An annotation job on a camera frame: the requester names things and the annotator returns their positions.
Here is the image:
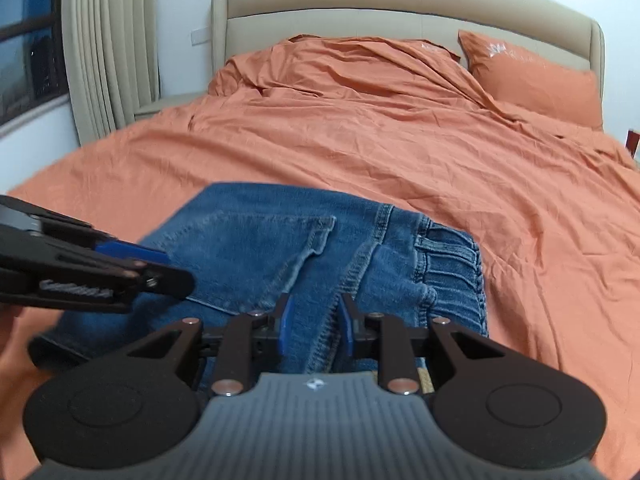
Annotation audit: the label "khaki webbing belt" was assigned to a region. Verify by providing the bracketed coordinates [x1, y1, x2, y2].
[418, 367, 435, 393]

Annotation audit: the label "red cup on nightstand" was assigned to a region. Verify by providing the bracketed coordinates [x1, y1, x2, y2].
[625, 129, 640, 158]

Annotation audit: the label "white wall switch plate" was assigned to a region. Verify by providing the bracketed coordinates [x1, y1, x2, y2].
[191, 27, 210, 46]

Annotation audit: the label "beige upholstered headboard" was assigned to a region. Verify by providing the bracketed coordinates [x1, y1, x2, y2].
[210, 0, 605, 86]

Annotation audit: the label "dark framed window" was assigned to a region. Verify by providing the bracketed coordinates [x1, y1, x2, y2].
[0, 0, 68, 125]

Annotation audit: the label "orange pillow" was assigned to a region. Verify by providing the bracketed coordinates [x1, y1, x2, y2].
[458, 30, 603, 130]

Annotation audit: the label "blue denim jeans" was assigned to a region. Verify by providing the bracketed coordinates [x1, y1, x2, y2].
[28, 183, 488, 374]

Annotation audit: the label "beige pleated curtain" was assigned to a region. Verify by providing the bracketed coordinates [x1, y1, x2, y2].
[61, 0, 160, 145]

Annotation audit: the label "orange duvet cover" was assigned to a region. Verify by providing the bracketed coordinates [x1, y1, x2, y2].
[13, 36, 639, 479]

